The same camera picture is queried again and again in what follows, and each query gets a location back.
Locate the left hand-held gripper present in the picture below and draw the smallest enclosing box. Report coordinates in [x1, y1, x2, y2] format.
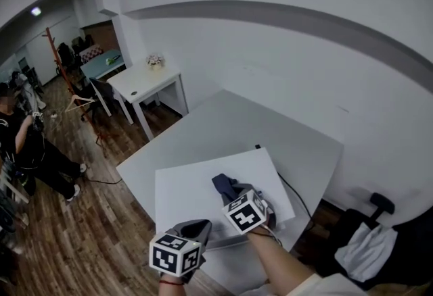
[148, 219, 213, 285]

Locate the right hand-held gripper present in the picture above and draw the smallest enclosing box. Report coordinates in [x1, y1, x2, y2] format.
[221, 189, 278, 235]

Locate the dark blue cloth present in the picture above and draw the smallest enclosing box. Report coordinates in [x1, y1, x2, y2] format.
[211, 172, 262, 205]

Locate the white microwave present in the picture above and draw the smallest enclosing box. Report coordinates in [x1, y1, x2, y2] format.
[154, 147, 296, 251]

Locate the person's left forearm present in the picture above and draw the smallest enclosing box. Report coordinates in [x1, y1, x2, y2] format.
[159, 283, 185, 296]

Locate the person's right forearm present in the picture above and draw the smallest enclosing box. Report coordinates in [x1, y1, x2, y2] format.
[245, 225, 314, 292]

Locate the white crumpled cloth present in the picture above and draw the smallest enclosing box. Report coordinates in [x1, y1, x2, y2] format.
[334, 222, 398, 284]

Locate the small white desk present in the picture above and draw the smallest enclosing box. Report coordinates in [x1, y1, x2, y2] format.
[106, 64, 189, 142]

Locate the dark chair with draped cloth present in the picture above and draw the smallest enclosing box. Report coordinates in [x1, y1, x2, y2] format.
[88, 77, 118, 120]

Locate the wooden clothes hanger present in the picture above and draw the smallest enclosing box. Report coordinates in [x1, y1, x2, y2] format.
[64, 95, 96, 114]

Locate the white flower pot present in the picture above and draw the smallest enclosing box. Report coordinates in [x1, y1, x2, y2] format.
[145, 53, 166, 71]

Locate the black office chair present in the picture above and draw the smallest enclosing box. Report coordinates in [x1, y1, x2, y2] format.
[314, 191, 433, 291]

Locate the light blue table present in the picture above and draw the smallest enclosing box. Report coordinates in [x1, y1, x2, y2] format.
[79, 49, 127, 81]

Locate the red wooden coat rack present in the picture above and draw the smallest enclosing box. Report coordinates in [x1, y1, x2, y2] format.
[42, 26, 111, 145]

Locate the red checkered cloth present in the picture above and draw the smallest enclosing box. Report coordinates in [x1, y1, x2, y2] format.
[80, 45, 104, 64]

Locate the black swivel chair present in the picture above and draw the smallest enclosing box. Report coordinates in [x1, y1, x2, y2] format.
[55, 41, 76, 69]

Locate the floor extension cable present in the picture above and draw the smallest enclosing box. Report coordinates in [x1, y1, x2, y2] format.
[86, 178, 123, 187]

